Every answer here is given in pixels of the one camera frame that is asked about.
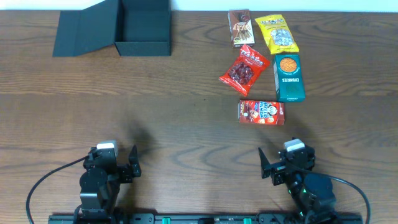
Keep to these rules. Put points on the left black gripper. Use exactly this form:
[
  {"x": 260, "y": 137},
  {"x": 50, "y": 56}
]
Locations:
[{"x": 125, "y": 172}]

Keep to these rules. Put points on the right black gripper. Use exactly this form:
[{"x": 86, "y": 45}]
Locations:
[{"x": 277, "y": 172}]

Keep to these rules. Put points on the teal Chunkies cookie box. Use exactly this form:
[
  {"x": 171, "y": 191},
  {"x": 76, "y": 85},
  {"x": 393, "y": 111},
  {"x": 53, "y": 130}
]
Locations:
[{"x": 289, "y": 86}]

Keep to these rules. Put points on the red Hacks candy bag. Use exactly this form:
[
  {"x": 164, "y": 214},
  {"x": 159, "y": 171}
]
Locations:
[{"x": 245, "y": 70}]

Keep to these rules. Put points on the yellow Hacks candy bag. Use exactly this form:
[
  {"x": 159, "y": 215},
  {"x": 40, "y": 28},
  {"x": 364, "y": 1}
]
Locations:
[{"x": 277, "y": 34}]

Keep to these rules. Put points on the black gift box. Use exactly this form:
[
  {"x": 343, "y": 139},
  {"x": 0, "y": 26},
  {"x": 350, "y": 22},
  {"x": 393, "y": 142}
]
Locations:
[{"x": 136, "y": 27}]

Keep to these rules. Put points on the brown Pocky snack box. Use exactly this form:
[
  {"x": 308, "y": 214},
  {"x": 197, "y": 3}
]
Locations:
[{"x": 240, "y": 27}]

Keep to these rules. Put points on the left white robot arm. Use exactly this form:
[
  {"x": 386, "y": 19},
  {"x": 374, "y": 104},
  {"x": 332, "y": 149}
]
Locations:
[{"x": 100, "y": 184}]

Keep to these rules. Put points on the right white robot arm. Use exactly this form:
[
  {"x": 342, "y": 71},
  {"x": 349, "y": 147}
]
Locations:
[{"x": 312, "y": 193}]

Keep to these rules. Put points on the red Hello Panda box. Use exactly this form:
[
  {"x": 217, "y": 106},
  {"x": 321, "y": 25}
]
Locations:
[{"x": 261, "y": 112}]

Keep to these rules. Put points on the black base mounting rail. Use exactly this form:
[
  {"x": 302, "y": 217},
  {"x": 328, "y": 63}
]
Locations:
[{"x": 149, "y": 218}]

